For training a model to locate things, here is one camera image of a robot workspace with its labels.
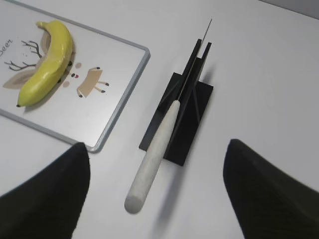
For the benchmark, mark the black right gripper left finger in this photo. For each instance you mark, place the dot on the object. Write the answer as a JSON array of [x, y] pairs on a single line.
[[49, 204]]

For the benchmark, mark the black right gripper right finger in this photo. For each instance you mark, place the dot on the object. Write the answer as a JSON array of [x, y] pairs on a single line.
[[268, 203]]

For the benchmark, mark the white-handled kitchen knife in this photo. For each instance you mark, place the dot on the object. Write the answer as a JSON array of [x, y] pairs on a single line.
[[148, 169]]

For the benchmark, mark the yellow plastic banana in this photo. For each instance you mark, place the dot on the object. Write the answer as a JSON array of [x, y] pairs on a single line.
[[52, 67]]

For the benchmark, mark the white grey-rimmed cutting board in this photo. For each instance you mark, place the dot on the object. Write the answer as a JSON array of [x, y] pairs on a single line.
[[85, 105]]

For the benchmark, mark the black knife stand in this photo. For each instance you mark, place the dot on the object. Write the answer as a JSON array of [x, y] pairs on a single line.
[[193, 96]]

